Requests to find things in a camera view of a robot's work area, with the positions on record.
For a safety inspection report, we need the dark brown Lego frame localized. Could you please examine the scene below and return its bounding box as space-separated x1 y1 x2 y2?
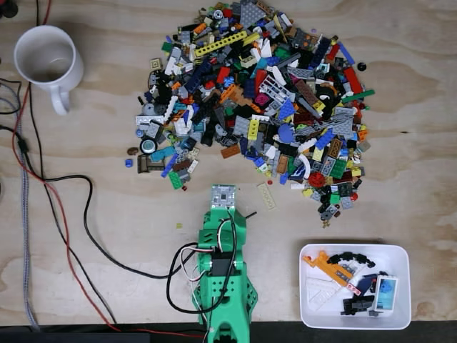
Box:
136 153 167 175

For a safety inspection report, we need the red Lego brick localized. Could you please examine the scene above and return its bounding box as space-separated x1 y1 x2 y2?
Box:
343 66 366 94

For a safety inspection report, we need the white Lego wedge plate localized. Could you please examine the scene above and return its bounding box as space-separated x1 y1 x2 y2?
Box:
305 277 344 312

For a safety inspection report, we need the blue Lego dome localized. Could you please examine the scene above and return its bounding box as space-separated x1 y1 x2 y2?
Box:
277 122 297 144

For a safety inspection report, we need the white plastic bin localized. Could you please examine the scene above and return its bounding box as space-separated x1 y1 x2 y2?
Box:
298 243 413 330

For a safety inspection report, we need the red Lego gear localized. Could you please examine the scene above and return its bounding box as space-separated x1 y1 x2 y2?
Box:
308 171 327 189

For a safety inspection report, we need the long green Lego plate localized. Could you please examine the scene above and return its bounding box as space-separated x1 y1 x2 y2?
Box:
340 89 376 105

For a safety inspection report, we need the yellow Technic beam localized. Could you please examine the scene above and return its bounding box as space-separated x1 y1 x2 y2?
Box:
194 29 248 59

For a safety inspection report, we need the white Lego lattice panel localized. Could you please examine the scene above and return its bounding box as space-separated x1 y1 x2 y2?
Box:
258 72 298 105

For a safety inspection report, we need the thin black cable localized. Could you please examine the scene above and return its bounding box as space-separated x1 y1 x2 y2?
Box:
28 84 119 325

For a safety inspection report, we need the dark blue Lego piece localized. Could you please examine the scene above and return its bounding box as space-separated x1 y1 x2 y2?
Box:
356 273 379 298

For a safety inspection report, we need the bare camera circuit board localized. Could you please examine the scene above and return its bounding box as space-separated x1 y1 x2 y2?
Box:
209 184 238 210

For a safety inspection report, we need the black Lego chain piece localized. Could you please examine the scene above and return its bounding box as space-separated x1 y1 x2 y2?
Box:
326 251 376 269

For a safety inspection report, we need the orange Lego piece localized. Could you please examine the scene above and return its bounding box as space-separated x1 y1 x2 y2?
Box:
302 250 360 292

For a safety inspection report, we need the black Lego tire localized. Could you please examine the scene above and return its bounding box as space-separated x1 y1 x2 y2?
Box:
317 85 338 109

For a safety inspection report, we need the arm servo cable bundle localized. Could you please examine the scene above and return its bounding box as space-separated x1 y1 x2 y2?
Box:
166 217 239 316

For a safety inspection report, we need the white ceramic mug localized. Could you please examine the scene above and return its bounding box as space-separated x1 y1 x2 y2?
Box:
13 24 85 116

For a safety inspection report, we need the grey Lego wheel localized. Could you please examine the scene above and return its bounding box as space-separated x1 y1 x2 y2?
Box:
139 136 159 156

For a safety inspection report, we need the long blue Lego plate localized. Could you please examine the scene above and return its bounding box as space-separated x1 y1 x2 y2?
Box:
161 153 180 179

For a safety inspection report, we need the orange-brown Lego plate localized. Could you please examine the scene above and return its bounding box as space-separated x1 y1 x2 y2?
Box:
220 144 241 159

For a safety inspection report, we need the dark grey Lego wedge plate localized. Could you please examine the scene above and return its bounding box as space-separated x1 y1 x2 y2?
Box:
239 0 269 28

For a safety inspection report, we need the green square Lego plate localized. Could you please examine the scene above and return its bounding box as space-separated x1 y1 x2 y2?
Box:
329 158 348 180

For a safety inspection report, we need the yellow Lego brick with holes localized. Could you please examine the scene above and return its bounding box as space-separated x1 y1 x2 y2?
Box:
247 118 261 141

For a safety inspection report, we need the white panel with blue print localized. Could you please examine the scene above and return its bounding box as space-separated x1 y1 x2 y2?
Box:
370 274 399 314

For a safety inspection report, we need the black object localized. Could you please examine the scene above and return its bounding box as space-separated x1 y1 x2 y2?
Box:
0 0 19 20

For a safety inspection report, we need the minifigure torso with leaf print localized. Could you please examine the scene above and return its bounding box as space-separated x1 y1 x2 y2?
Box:
254 158 273 177

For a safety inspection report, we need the tan Lego plate with holes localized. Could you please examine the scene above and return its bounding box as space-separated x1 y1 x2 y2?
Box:
256 182 278 212

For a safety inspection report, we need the white curved Lego piece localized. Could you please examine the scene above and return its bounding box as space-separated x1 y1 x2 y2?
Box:
297 153 312 178

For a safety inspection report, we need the teal Lego plate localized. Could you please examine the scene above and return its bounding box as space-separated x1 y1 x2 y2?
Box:
149 146 178 163

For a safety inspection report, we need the grey square Lego plate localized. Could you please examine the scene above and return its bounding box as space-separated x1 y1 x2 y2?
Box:
233 115 251 137

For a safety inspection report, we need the long black cable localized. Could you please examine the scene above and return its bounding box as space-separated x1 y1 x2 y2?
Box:
0 123 176 280

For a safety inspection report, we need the grey braided cable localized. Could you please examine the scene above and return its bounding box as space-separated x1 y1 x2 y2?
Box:
0 81 41 332

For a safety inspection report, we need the light grey Lego plate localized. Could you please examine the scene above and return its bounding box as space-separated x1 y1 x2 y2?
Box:
135 114 166 126

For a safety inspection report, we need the blue Lego wedge plate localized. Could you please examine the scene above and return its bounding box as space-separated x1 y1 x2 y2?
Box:
277 99 298 123

